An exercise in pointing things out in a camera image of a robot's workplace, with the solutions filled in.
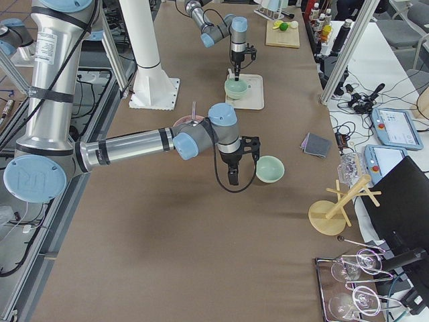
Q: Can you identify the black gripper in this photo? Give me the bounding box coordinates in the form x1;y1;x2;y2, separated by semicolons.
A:
220;148;244;185
231;50;245;81

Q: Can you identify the green bowl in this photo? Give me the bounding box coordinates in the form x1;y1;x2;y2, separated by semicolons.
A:
224;78;248;93
226;92;247;101
256;156;285;183

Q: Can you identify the white ceramic spoon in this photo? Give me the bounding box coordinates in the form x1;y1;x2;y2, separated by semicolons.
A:
228;68;235;79

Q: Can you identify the green bowl on tray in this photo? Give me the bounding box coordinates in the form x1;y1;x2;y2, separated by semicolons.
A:
226;92;247;101

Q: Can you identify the beige serving tray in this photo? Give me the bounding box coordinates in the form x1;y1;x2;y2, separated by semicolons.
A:
225;74;264;110

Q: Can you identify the lemon slice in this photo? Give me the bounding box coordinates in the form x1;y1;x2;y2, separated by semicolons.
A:
272;20;283;30

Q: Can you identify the bamboo cutting board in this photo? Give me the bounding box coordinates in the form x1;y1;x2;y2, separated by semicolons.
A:
265;21;300;48

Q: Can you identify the green lime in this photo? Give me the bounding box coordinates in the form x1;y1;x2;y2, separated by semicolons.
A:
279;22;289;32

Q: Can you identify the pink bowl with ice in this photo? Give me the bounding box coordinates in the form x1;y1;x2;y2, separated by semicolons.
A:
173;115;204;127

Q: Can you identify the white garlic bulb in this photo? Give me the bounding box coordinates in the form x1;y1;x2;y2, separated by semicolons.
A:
290;21;299;29

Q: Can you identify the blue pastel cup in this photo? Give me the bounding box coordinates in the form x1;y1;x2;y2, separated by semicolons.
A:
262;0;289;12

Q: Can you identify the grey folded cloth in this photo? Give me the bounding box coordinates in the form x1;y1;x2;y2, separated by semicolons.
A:
300;133;332;158

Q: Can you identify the wooden mug tree stand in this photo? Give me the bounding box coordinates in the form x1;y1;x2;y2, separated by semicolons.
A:
308;174;382;236

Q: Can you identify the black water bottle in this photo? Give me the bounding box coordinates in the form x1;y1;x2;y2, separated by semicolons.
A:
330;19;353;56

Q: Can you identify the clear crystal glass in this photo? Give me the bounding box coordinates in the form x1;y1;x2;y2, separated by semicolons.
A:
337;152;363;186

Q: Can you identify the blue teach pendant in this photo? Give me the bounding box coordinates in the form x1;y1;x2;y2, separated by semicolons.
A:
364;144;408;184
371;107;424;150

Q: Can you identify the wine glass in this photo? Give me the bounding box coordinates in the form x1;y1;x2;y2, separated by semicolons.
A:
328;286;381;321
331;248;382;282

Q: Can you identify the black monitor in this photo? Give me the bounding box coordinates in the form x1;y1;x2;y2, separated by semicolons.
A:
362;156;428;251

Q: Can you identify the white camera pillar mount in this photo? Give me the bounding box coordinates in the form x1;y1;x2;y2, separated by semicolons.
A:
120;0;180;111

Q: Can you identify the aluminium frame post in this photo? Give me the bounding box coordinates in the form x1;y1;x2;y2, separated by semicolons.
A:
320;0;379;105

